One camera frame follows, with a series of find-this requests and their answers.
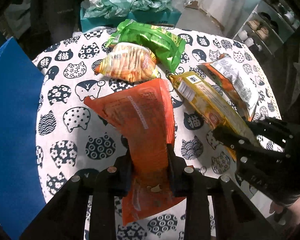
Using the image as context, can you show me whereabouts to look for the blue cardboard box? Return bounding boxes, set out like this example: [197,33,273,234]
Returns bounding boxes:
[0,37,47,239]

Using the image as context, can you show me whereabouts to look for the dark shoes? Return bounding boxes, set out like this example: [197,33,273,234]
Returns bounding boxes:
[259,12,278,28]

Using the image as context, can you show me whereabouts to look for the white shoes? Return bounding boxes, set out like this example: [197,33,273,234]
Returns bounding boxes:
[239,30,263,52]

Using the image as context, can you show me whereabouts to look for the clear orange cracker packet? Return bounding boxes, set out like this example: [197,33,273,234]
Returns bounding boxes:
[95,42,161,83]

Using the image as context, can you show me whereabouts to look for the orange chip bag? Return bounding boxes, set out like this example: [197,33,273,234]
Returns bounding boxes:
[197,55,260,122]

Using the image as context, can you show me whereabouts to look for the red snack packet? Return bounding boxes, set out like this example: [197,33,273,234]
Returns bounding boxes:
[84,78,187,227]

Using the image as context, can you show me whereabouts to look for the cat print tablecloth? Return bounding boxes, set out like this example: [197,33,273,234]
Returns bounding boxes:
[31,26,283,240]

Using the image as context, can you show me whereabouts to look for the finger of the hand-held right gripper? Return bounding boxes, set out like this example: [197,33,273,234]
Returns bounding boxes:
[212,126,286,162]
[247,117,295,146]

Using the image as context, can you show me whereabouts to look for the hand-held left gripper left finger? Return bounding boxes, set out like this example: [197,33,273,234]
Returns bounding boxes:
[19,152,133,240]

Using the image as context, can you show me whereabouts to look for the teal box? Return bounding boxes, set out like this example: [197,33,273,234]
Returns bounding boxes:
[80,5,182,32]

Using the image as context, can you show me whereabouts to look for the person's right hand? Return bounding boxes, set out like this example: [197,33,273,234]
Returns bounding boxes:
[269,200,291,222]

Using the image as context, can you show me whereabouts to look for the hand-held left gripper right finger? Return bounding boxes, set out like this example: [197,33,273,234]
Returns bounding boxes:
[166,144,283,240]

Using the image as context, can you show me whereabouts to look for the beige shoes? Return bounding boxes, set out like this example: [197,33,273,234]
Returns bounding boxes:
[247,19,270,40]

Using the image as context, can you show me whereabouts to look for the green snack packet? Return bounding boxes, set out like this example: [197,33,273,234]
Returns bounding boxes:
[107,19,187,73]

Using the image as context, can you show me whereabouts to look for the yellow snack packet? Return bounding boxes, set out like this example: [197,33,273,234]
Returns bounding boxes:
[169,71,262,161]

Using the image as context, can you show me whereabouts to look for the grey shoe rack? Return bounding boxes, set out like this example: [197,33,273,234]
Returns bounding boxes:
[232,0,300,56]

